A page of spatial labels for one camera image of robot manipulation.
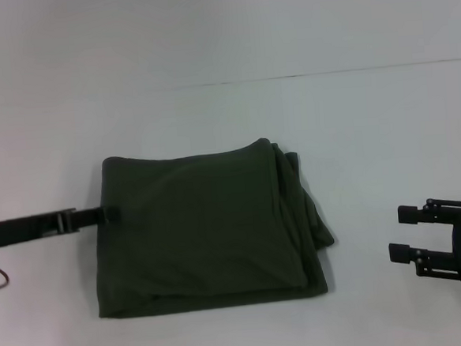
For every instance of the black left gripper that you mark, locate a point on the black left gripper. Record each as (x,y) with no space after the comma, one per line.
(25,231)

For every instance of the dark green printed t-shirt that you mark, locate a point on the dark green printed t-shirt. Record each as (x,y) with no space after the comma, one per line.
(203,230)

